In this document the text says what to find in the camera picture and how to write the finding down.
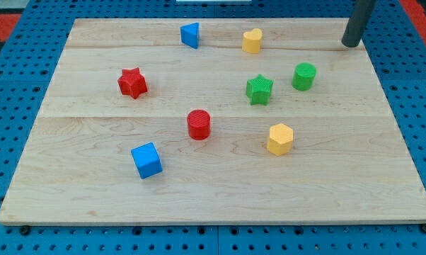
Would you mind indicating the green star block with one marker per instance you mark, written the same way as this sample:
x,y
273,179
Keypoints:
x,y
259,90

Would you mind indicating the red cylinder block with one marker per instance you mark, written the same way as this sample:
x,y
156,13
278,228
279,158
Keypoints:
x,y
199,124

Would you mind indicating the yellow hexagon block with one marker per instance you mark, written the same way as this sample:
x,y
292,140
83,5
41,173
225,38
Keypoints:
x,y
280,139

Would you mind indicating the green cylinder block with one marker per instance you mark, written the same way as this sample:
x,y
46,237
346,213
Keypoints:
x,y
304,74

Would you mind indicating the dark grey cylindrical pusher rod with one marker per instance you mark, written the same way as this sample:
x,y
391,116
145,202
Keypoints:
x,y
357,22

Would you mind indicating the light wooden board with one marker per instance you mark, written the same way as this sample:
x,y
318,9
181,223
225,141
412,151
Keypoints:
x,y
348,164

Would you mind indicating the yellow heart block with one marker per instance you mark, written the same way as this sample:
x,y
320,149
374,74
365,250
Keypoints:
x,y
252,39

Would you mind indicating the blue cube block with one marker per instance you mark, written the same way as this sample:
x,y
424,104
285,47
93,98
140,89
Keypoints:
x,y
147,160

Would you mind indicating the blue triangle block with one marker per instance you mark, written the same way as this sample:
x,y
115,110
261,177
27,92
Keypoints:
x,y
190,35

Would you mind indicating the red star block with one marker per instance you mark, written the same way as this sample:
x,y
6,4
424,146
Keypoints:
x,y
132,83

